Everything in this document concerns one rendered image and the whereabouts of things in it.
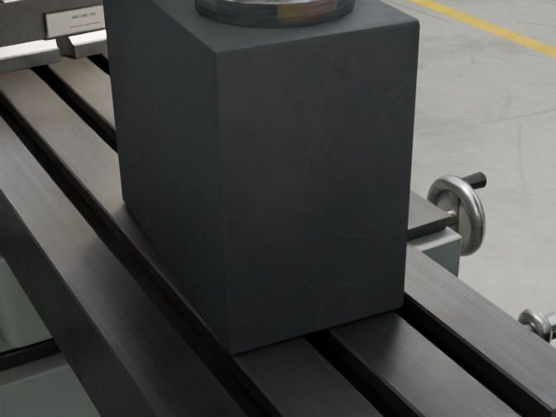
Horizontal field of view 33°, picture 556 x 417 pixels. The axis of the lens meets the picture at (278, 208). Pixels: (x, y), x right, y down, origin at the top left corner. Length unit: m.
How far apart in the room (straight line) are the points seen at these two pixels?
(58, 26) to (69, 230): 0.39
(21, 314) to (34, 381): 0.09
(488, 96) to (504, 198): 0.82
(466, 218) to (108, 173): 0.66
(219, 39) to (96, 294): 0.21
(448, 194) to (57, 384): 0.64
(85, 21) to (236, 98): 0.60
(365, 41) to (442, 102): 3.03
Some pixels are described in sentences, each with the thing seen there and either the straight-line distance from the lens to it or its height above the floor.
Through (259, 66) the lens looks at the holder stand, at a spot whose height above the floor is 1.14.
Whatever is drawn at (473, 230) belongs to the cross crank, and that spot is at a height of 0.66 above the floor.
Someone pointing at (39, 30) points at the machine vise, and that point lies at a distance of 1.05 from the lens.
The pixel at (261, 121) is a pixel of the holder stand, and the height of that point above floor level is 1.11.
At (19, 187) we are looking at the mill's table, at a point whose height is 0.96.
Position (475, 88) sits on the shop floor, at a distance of 3.68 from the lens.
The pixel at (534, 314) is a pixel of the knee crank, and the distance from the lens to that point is 1.33.
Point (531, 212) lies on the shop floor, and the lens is 2.81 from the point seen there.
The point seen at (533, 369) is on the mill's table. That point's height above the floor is 0.96.
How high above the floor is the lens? 1.30
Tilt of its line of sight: 28 degrees down
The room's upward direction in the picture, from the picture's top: 1 degrees counter-clockwise
